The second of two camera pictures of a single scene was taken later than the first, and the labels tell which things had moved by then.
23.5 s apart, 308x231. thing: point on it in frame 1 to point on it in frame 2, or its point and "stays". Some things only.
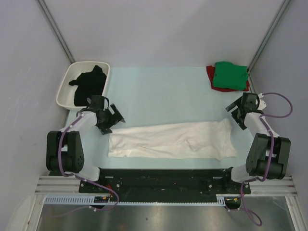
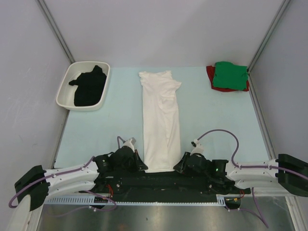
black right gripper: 234,104 to 179,167
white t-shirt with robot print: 205,139 to 160,121
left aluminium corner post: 57,30 stays
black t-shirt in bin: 89,84 stays
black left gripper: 114,118 to 140,165
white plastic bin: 65,98 stays
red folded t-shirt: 211,71 stays
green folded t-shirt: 230,76 stays
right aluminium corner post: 265,41 stays
